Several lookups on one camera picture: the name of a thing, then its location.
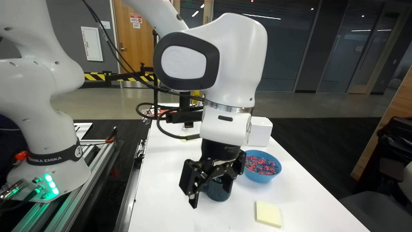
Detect red white door sign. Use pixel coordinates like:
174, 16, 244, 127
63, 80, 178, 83
128, 13, 144, 31

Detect white box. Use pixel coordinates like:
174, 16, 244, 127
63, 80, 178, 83
247, 115, 274, 149

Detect blue bowl colourful candies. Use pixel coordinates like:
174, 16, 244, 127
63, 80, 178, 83
242, 149, 283, 185

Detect yellow black hazard barrier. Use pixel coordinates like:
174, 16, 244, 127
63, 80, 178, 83
83, 70, 159, 84

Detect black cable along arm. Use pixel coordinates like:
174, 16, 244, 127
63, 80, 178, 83
81, 0, 143, 76

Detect black chair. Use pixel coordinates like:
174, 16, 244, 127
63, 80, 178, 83
376, 115, 412, 191

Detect grey chair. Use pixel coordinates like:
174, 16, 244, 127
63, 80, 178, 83
340, 160, 412, 232

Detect white wall poster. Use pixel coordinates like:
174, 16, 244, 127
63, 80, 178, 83
80, 25, 106, 63

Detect black stereo camera bar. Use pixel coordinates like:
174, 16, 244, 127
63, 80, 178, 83
165, 109, 205, 125

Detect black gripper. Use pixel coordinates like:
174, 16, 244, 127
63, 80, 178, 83
179, 140, 247, 210

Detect black table edge frame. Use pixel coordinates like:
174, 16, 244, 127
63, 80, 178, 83
112, 119, 152, 232

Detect wooden side panel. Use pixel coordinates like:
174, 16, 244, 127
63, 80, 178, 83
350, 69, 412, 182

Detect black cable bundle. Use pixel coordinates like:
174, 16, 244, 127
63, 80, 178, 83
135, 102, 205, 141

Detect wooden door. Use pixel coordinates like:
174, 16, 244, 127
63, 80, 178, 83
112, 0, 182, 75

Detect wooden pillar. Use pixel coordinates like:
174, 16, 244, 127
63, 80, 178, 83
202, 0, 215, 25

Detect orange cable plug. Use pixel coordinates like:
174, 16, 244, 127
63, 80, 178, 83
12, 150, 31, 167

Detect yellow sticky note pad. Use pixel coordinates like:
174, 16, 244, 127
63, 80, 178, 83
254, 200, 285, 230

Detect black camera stand post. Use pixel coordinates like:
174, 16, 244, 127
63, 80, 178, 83
179, 92, 193, 129

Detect dark teal mug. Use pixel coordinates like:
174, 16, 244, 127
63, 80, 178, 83
205, 170, 236, 203

